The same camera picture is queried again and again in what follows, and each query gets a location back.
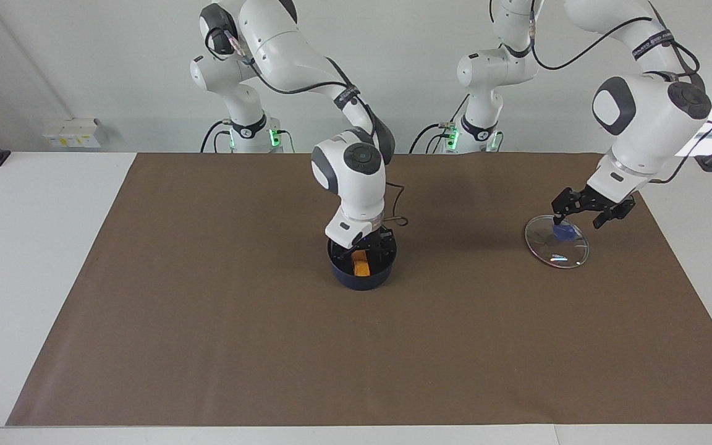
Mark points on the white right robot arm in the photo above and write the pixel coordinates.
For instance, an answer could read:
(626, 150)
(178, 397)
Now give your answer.
(356, 185)

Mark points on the yellow toy corn cob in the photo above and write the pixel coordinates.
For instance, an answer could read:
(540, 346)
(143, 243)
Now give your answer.
(361, 267)

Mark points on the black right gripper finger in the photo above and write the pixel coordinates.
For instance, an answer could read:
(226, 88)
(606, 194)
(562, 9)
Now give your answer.
(346, 254)
(379, 254)

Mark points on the white wall socket box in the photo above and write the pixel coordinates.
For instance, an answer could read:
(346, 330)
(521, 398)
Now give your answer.
(75, 133)

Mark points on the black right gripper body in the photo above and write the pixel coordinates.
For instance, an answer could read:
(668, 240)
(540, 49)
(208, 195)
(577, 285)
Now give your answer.
(376, 238)

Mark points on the brown table mat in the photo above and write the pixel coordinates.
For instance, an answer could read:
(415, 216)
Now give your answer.
(393, 358)

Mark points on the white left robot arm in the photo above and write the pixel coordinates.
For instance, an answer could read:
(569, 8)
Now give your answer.
(646, 123)

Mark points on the glass lid purple knob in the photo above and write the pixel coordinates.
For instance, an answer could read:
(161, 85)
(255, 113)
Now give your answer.
(557, 253)

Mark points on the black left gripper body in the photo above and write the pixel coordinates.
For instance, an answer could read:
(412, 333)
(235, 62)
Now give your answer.
(592, 199)

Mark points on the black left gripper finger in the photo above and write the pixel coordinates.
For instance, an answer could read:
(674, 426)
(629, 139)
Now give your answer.
(561, 207)
(615, 213)

